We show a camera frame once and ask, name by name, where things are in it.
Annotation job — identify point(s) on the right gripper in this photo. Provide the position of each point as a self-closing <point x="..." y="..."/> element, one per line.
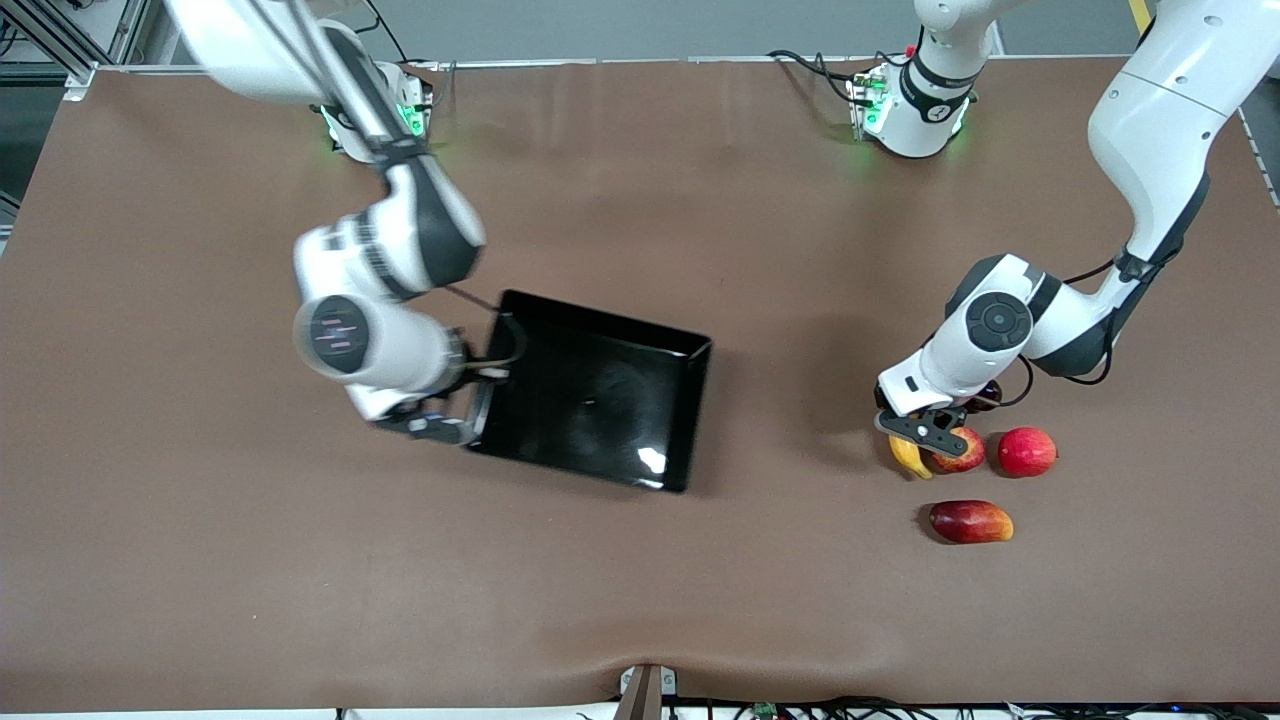
<point x="474" y="357"/>

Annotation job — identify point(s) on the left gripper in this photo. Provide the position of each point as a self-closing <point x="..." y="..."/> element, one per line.
<point x="985" y="397"/>

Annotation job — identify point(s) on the yellow banana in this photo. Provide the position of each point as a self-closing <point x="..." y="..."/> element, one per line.
<point x="910" y="460"/>

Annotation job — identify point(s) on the small red yellow apple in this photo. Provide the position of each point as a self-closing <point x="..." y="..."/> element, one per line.
<point x="968" y="455"/>

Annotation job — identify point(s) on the black plastic box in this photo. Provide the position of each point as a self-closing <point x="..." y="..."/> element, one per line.
<point x="600" y="400"/>

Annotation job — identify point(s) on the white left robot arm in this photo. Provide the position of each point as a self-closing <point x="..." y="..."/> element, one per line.
<point x="1150" y="120"/>

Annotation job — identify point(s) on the dark purple mangosteen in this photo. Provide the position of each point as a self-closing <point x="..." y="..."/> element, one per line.
<point x="990" y="396"/>

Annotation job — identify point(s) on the red peach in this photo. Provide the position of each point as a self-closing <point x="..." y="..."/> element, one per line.
<point x="1027" y="452"/>

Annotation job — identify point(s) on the red yellow mango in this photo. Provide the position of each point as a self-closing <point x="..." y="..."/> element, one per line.
<point x="970" y="522"/>

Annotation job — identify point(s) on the brown table mat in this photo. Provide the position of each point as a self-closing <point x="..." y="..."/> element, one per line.
<point x="300" y="560"/>

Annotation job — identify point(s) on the small green circuit board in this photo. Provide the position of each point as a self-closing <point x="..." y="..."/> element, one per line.
<point x="767" y="712"/>

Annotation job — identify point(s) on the metal table clamp bracket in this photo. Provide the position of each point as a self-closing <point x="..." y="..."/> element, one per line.
<point x="645" y="695"/>

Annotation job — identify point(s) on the silver table edge rail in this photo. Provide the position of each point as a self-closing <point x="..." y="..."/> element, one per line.
<point x="600" y="62"/>

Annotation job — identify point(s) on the aluminium frame profile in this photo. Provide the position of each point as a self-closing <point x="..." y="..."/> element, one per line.
<point x="50" y="35"/>

